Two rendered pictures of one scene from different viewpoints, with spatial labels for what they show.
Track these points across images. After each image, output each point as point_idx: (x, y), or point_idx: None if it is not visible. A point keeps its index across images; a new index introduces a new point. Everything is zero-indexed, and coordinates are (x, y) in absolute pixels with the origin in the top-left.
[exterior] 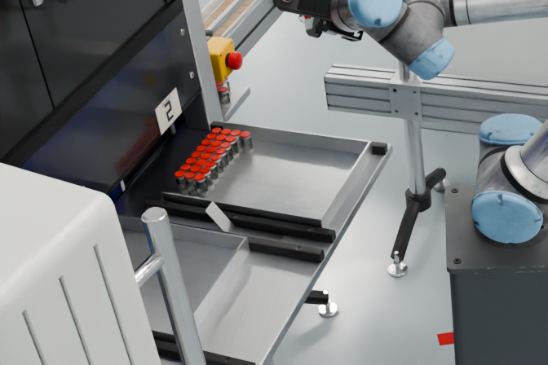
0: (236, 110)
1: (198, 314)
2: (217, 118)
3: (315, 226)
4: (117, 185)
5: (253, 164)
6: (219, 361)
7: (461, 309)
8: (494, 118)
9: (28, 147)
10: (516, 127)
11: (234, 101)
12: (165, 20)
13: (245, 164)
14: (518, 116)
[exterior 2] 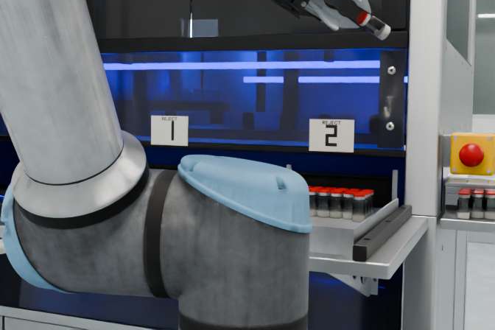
0: (471, 230)
1: None
2: (421, 208)
3: None
4: (227, 149)
5: (332, 222)
6: None
7: None
8: (276, 166)
9: (147, 44)
10: (229, 163)
11: (476, 220)
12: (367, 43)
13: (332, 221)
14: (278, 171)
